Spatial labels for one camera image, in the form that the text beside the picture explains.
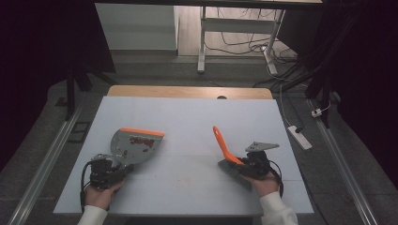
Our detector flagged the person's left hand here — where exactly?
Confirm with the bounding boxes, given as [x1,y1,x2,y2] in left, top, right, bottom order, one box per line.
[84,181,125,211]

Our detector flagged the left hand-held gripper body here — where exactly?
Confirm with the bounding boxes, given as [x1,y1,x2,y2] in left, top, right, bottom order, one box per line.
[88,153,127,190]

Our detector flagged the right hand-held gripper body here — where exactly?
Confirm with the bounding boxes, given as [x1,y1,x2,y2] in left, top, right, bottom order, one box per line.
[239,141,281,181]

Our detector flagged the person's right hand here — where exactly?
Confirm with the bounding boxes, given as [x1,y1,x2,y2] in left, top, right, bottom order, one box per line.
[245,170,282,199]

